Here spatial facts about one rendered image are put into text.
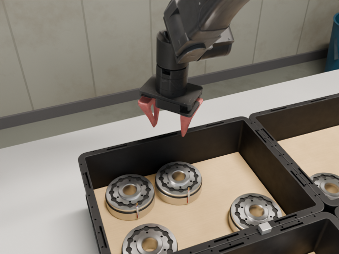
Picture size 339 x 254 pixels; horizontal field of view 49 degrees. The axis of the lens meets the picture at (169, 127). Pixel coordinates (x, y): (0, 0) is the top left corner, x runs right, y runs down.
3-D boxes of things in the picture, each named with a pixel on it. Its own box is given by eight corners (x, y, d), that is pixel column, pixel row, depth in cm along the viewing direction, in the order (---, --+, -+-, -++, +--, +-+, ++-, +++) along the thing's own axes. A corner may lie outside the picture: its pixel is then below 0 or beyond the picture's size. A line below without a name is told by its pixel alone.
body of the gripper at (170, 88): (154, 81, 73) (154, 47, 68) (202, 94, 70) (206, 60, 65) (138, 98, 68) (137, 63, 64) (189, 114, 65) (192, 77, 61)
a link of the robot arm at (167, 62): (151, 25, 62) (164, 40, 58) (188, 19, 64) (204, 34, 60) (151, 62, 66) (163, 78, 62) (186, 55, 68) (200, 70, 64)
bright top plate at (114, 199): (112, 217, 74) (112, 215, 73) (101, 182, 81) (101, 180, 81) (160, 203, 77) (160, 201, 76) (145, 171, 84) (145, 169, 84)
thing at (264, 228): (261, 235, 62) (262, 231, 61) (257, 229, 63) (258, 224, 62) (271, 232, 62) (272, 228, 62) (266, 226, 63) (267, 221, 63)
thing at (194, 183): (165, 202, 77) (165, 200, 76) (149, 169, 84) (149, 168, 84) (209, 189, 80) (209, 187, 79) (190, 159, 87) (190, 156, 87)
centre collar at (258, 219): (251, 225, 72) (252, 223, 71) (239, 206, 75) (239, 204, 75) (273, 217, 73) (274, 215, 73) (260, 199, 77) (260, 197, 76)
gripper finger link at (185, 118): (168, 118, 77) (170, 79, 71) (200, 128, 75) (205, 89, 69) (153, 137, 72) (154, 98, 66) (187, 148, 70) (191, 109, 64)
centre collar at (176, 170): (172, 188, 79) (172, 186, 79) (164, 173, 83) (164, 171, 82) (193, 182, 81) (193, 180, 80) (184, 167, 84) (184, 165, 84)
